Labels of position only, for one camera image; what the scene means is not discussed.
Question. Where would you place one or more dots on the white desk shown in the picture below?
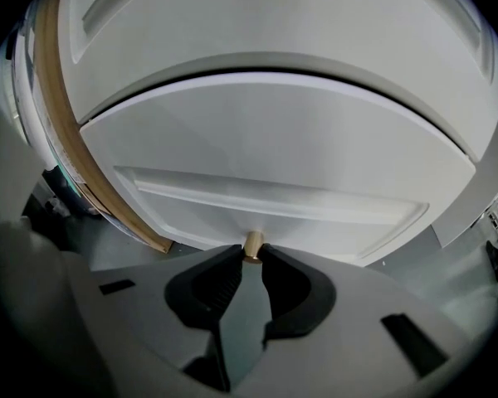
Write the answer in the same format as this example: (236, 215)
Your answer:
(469, 205)

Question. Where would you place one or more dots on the brass drawer knob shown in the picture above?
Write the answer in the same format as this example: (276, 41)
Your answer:
(253, 247)

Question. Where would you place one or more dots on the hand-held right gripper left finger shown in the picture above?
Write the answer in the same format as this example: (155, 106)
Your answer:
(191, 297)

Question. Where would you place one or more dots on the long brown cardboard box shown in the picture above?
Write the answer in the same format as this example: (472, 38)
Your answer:
(58, 98)

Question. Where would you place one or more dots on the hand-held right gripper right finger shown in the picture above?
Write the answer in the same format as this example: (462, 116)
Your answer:
(307, 301)

